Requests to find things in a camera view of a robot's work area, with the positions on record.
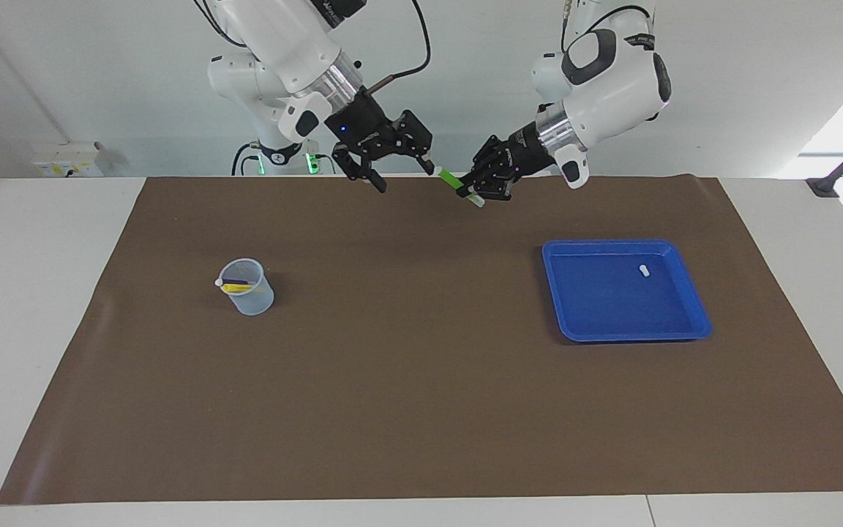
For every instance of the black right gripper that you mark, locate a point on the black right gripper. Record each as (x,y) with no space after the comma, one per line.
(363,124)

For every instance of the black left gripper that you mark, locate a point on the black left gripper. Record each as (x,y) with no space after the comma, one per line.
(527,155)

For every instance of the green pen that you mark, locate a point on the green pen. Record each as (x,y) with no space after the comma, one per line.
(451,178)

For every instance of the yellow pen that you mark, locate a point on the yellow pen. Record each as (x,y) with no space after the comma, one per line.
(237,288)

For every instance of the purple pen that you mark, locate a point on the purple pen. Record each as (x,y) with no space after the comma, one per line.
(219,282)

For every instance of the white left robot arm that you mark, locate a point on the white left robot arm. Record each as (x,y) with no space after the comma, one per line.
(612,80)

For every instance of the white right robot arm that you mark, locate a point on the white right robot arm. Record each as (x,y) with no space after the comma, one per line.
(275,36)

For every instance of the green glowing base indicator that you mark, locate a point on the green glowing base indicator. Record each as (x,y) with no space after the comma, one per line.
(312,162)

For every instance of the blue plastic tray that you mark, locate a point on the blue plastic tray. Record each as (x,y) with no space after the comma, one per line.
(626,307)

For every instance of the translucent plastic cup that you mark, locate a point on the translucent plastic cup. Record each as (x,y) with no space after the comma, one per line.
(253,301)

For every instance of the brown table mat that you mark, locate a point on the brown table mat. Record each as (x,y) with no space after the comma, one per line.
(421,402)

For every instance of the white wall socket box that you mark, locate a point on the white wall socket box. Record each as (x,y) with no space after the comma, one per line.
(66,161)

